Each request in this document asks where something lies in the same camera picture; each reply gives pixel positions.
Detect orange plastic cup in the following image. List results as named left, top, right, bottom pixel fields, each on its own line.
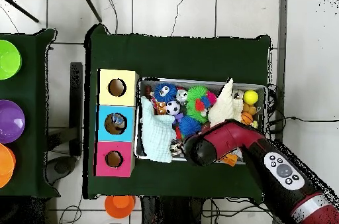
left=104, top=195, right=136, bottom=219

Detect grey floor cable cover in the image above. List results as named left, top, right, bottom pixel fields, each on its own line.
left=275, top=0, right=289, bottom=141

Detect blue spiky rubber ball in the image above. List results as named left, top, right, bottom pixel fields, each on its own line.
left=178, top=115, right=203, bottom=138

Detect green plastic bowl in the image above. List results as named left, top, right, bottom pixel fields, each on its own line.
left=0, top=39, right=23, bottom=81

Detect cream muslin cloth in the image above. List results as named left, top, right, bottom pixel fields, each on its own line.
left=207, top=78, right=244, bottom=127

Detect thin black floor cable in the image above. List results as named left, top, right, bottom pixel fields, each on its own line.
left=267, top=116, right=339, bottom=123

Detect orange mini basketball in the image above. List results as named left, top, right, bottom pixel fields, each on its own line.
left=241, top=111, right=254, bottom=125

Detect black stand legs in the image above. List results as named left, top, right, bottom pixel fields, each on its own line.
left=0, top=0, right=103, bottom=23

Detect wooden box with three holes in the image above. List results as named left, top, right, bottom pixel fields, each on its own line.
left=93, top=68, right=140, bottom=178

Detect black and white soccer ball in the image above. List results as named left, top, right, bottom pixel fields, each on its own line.
left=166, top=100, right=181, bottom=116

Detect long orange toy block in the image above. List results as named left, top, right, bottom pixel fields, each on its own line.
left=220, top=152, right=239, bottom=167

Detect blue spiky ball with eyes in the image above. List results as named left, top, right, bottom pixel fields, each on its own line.
left=153, top=82, right=177, bottom=103

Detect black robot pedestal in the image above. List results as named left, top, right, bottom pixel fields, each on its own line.
left=140, top=196, right=205, bottom=224

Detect clear plastic packet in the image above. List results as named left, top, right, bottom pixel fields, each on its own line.
left=110, top=113, right=126, bottom=129

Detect dark green tablecloth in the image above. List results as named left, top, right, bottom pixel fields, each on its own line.
left=83, top=23, right=272, bottom=200
left=0, top=28, right=60, bottom=199

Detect black floor post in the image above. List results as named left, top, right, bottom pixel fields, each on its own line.
left=69, top=62, right=83, bottom=157

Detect orange plastic bowl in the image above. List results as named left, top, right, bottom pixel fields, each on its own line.
left=0, top=142, right=17, bottom=190

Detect large yellow ball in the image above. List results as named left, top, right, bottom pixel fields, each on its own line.
left=243, top=89, right=260, bottom=105

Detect purple plastic bowl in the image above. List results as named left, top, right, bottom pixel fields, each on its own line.
left=0, top=99, right=26, bottom=144

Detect multicoloured spiky caterpillar toy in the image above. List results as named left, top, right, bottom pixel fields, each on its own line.
left=185, top=90, right=218, bottom=124

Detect silver wire mesh bin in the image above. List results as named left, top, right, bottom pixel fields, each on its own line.
left=134, top=76, right=268, bottom=165

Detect grey round stand base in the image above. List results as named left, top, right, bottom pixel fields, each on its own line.
left=45, top=155, right=78, bottom=186

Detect mint muslin cloth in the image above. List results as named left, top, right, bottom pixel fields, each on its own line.
left=139, top=95, right=177, bottom=163

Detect green spiky rubber ball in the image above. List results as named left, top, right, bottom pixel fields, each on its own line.
left=186, top=85, right=209, bottom=102

